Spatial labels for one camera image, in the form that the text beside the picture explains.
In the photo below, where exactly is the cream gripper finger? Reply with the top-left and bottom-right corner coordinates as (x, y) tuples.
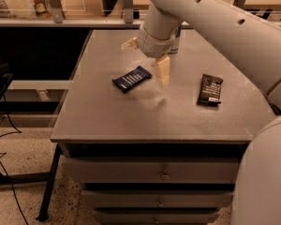
(121, 37), (139, 50)
(152, 55), (170, 87)

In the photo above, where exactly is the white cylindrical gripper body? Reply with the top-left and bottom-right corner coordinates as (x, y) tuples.
(137, 23), (176, 58)

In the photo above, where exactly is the blue rxbar blueberry wrapper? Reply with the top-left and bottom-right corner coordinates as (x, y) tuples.
(112, 66), (152, 93)

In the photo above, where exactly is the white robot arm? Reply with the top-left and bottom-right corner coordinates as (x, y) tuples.
(129, 0), (281, 225)

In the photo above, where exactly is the black rxbar chocolate wrapper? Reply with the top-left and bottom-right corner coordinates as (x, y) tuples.
(197, 74), (223, 107)

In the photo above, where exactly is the silver blue drink can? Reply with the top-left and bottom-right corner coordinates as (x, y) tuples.
(169, 25), (182, 54)

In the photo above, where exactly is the grey drawer cabinet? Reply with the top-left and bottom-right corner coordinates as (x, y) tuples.
(52, 30), (274, 215)

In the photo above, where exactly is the top grey drawer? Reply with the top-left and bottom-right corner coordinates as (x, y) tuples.
(65, 157), (239, 184)

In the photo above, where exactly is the grey drawer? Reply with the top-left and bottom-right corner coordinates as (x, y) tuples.
(81, 190), (232, 209)
(94, 209), (221, 225)
(65, 157), (239, 184)

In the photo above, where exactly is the middle grey drawer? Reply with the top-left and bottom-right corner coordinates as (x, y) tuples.
(81, 190), (232, 209)

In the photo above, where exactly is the bottom grey drawer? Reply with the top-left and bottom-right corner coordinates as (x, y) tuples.
(94, 209), (221, 225)

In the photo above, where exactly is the left grey metal bracket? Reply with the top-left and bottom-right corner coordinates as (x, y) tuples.
(50, 0), (65, 23)

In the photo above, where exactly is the black desk leg frame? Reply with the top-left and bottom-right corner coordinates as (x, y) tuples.
(0, 145), (62, 222)

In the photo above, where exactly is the black floor cable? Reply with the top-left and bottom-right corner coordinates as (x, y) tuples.
(0, 94), (30, 225)

